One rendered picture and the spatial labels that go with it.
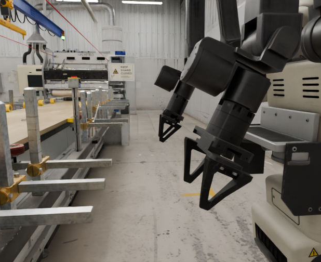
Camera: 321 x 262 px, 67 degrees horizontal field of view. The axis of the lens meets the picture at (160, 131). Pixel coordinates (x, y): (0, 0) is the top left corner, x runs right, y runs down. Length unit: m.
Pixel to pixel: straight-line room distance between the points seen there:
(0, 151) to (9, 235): 0.26
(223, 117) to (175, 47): 11.12
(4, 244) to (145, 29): 10.90
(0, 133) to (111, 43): 8.24
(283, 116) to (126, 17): 11.02
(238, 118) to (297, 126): 0.29
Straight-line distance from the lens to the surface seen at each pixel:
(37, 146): 1.13
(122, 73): 4.82
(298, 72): 0.67
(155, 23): 11.52
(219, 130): 0.37
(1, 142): 0.89
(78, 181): 0.91
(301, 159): 0.57
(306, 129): 0.62
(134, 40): 11.33
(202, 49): 0.36
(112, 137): 5.08
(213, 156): 0.32
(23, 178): 1.00
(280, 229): 0.74
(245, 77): 0.37
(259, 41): 0.38
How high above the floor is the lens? 1.16
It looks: 10 degrees down
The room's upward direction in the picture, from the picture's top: straight up
